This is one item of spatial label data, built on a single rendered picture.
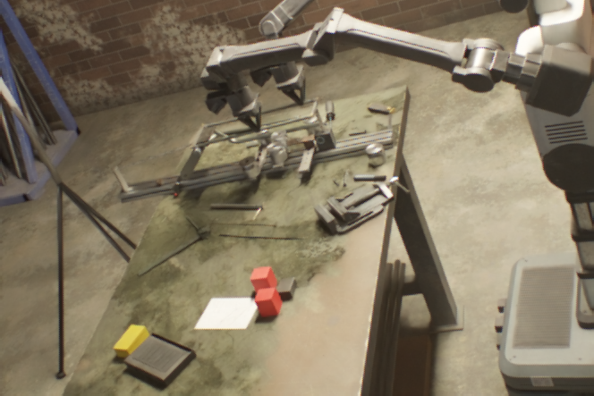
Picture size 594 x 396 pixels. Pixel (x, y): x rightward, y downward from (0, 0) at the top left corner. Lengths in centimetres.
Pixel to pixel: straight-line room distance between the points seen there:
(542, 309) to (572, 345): 17
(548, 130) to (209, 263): 95
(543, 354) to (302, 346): 91
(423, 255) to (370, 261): 89
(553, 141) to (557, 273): 70
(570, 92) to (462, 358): 131
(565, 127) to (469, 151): 183
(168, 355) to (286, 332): 29
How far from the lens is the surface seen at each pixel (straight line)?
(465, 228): 374
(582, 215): 263
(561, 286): 298
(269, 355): 211
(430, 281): 319
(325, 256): 231
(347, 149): 266
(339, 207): 240
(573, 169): 247
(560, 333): 283
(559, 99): 216
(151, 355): 225
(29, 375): 412
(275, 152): 268
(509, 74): 215
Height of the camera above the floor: 220
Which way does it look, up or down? 28 degrees down
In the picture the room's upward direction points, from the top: 23 degrees counter-clockwise
